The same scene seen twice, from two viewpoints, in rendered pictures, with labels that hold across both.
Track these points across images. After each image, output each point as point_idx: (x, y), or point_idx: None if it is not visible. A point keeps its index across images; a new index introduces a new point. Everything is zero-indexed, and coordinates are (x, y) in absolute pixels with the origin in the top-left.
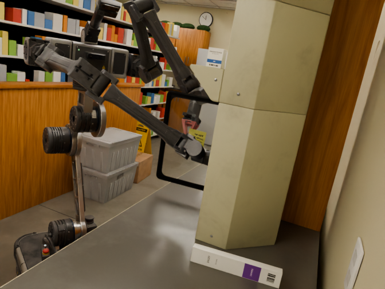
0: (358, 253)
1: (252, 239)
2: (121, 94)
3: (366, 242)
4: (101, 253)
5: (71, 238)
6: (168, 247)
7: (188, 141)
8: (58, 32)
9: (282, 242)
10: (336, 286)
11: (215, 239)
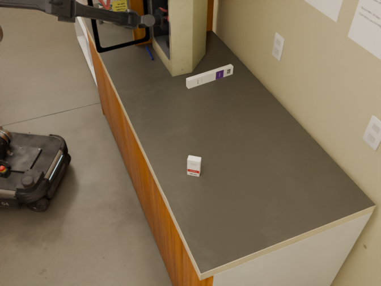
0: (280, 40)
1: (199, 57)
2: (84, 6)
3: (284, 34)
4: (151, 115)
5: (7, 147)
6: (169, 90)
7: (143, 17)
8: None
9: (206, 49)
10: (258, 57)
11: (185, 70)
